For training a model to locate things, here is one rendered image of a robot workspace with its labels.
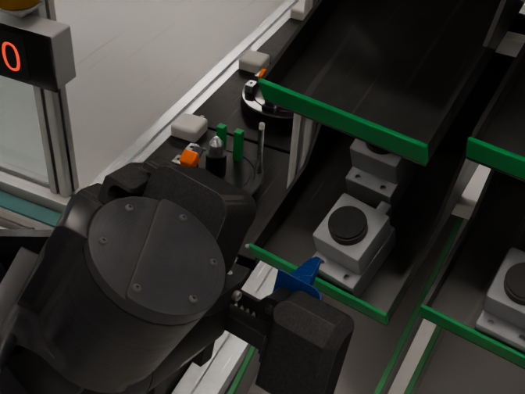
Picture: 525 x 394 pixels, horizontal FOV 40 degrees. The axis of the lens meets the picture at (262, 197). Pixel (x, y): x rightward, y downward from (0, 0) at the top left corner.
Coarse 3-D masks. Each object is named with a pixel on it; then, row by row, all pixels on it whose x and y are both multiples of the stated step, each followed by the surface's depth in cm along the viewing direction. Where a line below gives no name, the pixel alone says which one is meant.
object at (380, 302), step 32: (480, 96) 67; (320, 128) 64; (320, 160) 67; (448, 160) 64; (288, 192) 63; (320, 192) 65; (416, 192) 63; (448, 192) 59; (288, 224) 64; (416, 224) 62; (256, 256) 63; (288, 256) 63; (416, 256) 58; (320, 288) 60; (384, 288) 60; (384, 320) 57
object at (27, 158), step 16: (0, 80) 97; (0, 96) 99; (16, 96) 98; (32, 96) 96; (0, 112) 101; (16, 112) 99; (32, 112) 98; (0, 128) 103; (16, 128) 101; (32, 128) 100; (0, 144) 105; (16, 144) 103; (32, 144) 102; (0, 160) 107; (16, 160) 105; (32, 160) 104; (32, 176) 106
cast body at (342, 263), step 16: (336, 208) 57; (352, 208) 56; (368, 208) 57; (384, 208) 61; (320, 224) 57; (336, 224) 55; (352, 224) 55; (368, 224) 56; (384, 224) 56; (320, 240) 56; (336, 240) 55; (352, 240) 55; (368, 240) 55; (384, 240) 58; (320, 256) 59; (336, 256) 57; (352, 256) 55; (368, 256) 56; (384, 256) 60; (320, 272) 59; (336, 272) 58; (352, 272) 58; (368, 272) 58; (352, 288) 57
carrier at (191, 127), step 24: (192, 120) 115; (168, 144) 113; (192, 144) 108; (216, 144) 101; (240, 144) 105; (216, 168) 103; (240, 168) 106; (264, 168) 110; (264, 192) 105; (264, 216) 101; (240, 264) 96
